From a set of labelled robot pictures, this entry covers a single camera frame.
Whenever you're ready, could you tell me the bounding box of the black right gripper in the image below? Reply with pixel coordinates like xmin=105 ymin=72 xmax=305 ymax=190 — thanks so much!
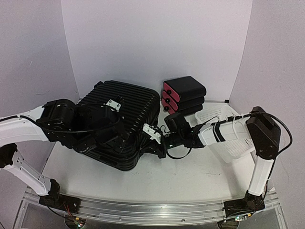
xmin=141 ymin=132 xmax=183 ymax=160

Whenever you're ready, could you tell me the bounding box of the black ribbed hard-shell suitcase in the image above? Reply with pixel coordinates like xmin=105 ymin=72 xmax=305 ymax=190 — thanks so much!
xmin=79 ymin=80 xmax=160 ymax=171

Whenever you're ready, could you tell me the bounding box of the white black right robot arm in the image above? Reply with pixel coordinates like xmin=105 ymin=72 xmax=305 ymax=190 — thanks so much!
xmin=143 ymin=106 xmax=293 ymax=218

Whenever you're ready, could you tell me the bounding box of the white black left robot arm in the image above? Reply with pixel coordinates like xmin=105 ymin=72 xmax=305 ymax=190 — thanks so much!
xmin=0 ymin=99 xmax=129 ymax=213

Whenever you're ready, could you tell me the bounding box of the black pink drawer organizer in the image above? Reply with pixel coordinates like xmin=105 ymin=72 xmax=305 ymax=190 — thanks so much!
xmin=161 ymin=76 xmax=206 ymax=115

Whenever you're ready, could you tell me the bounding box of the white perforated plastic basket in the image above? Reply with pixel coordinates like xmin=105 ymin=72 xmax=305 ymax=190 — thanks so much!
xmin=195 ymin=104 xmax=254 ymax=163

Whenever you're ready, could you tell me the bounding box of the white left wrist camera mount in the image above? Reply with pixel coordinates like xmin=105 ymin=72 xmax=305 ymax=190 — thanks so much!
xmin=106 ymin=99 xmax=121 ymax=112

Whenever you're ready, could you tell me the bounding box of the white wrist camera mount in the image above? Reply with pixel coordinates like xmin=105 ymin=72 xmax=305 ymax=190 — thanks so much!
xmin=142 ymin=123 xmax=162 ymax=144
xmin=106 ymin=99 xmax=121 ymax=112

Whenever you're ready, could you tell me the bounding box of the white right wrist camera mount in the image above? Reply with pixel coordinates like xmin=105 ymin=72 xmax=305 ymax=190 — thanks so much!
xmin=142 ymin=123 xmax=162 ymax=144

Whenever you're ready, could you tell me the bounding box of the aluminium rail frame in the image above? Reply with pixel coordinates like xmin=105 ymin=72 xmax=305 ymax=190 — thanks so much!
xmin=13 ymin=187 xmax=287 ymax=229

